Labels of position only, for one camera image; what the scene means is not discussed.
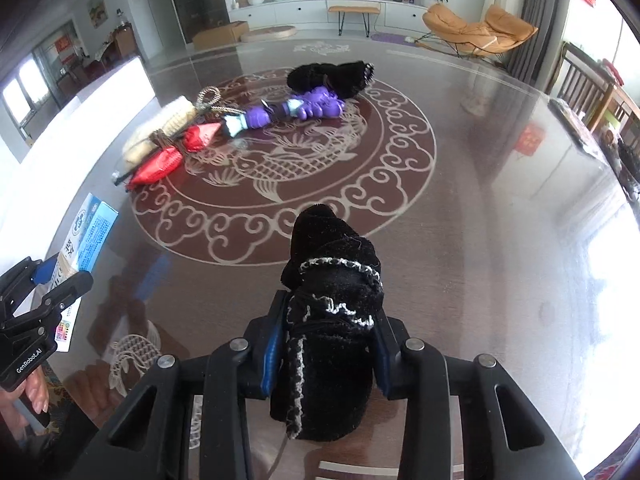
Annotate beaded chain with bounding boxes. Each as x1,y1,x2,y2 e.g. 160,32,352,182
192,86,248,123

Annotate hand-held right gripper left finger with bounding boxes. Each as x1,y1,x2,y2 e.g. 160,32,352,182
70,292,293,480

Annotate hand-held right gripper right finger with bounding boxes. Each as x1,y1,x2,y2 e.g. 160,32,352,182
372,317,583,480

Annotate wooden bench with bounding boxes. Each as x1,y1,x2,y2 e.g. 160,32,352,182
327,4,382,37

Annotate red foil packet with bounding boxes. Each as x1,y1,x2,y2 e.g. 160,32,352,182
125,121,223,191

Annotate black fuzzy rolled socks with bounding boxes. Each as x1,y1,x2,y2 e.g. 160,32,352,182
286,60,375,101

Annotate wooden side cabinet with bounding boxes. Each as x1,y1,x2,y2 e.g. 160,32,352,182
110,22,138,58

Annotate dark flat pouch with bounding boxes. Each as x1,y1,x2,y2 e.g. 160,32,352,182
548,97,601,151

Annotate orange lounge chair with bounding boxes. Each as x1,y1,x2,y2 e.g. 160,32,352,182
415,3,539,61

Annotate cream knitted pouch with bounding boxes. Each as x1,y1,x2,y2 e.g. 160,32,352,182
122,99,196,171

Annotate grey curtain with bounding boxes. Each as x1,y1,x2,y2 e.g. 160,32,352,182
505,0,573,83

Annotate purple plastic toy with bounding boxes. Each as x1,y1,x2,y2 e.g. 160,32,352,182
222,86,347,138

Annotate white television cabinet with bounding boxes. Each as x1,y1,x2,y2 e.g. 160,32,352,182
227,0,436,31

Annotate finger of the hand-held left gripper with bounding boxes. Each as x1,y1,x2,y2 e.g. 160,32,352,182
42,271,94,313
0,257,46,311

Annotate cardboard box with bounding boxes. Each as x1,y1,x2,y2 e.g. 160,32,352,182
192,21,249,51

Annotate blue white medicine box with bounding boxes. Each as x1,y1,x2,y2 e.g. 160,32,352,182
47,192,119,353

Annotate dark glass display cabinet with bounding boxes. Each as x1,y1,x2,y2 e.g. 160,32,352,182
164,0,231,43

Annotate purple floor mat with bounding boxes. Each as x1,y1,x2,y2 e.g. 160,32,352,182
371,31,416,45

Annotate wooden dining chair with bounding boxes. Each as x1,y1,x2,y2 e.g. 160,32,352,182
555,42,640,131

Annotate person's left hand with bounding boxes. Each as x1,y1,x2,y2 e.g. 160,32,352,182
0,374,51,430

